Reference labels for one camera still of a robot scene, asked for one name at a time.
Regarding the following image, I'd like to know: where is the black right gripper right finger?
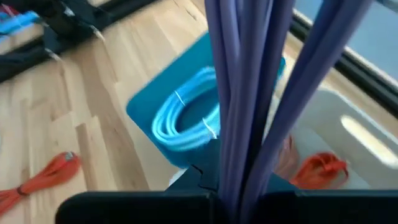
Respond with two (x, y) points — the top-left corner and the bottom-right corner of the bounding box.
(257, 173), (398, 224)

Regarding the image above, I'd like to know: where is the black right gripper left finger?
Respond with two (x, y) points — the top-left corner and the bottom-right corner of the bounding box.
(55, 139), (221, 224)

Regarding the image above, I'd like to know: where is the small orange cable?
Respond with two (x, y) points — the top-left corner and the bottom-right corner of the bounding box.
(288, 151), (349, 190)

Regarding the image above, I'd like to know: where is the light blue cable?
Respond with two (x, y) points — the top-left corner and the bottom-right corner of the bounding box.
(151, 65), (222, 152)

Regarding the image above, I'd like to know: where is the large orange cable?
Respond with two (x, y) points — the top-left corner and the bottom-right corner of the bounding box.
(0, 151), (83, 217)

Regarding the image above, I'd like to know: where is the purple cable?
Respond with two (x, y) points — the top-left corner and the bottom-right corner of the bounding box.
(203, 0), (374, 224)

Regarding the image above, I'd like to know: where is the beige plastic bin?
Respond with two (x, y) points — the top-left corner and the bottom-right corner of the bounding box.
(169, 52), (398, 191)

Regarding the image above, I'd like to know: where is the blue plastic bin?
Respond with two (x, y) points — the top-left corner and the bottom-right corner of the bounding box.
(125, 30), (287, 169)

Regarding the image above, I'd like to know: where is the bright blue object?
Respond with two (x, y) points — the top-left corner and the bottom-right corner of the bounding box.
(0, 10), (42, 42)

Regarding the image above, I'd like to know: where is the black table edge rail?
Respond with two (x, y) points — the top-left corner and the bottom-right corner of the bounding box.
(290, 8), (398, 118)

